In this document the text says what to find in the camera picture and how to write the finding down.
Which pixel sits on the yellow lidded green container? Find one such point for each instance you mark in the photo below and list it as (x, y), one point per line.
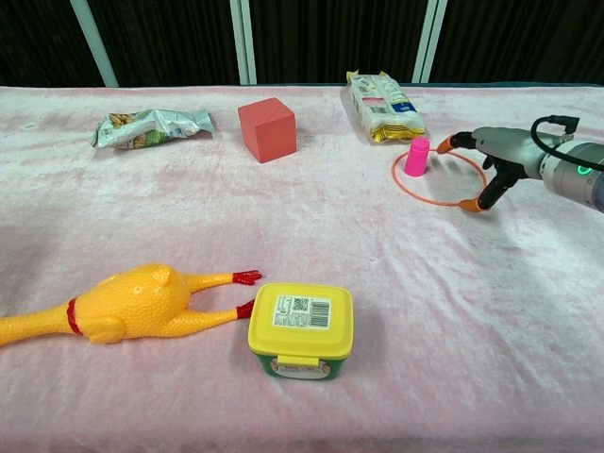
(299, 325)

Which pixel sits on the yellow rubber chicken toy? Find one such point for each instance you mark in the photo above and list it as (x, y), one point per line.
(137, 302)

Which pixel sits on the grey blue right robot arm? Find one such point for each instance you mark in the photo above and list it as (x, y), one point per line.
(573, 177)

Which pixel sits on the small pink object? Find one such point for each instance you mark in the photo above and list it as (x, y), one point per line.
(417, 158)

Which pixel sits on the red foam cube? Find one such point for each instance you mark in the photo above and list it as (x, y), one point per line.
(269, 129)

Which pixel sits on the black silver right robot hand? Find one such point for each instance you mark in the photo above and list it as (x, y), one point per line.
(509, 146)

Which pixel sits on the white yellow snack package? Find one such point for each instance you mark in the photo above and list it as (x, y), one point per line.
(384, 106)

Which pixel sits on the crumpled silver green snack bag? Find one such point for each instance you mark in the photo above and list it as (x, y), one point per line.
(146, 128)

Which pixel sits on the white partition frame post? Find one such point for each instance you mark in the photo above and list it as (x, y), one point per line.
(428, 42)
(96, 47)
(244, 42)

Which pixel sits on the pink plush table cloth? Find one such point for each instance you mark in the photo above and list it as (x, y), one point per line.
(189, 212)

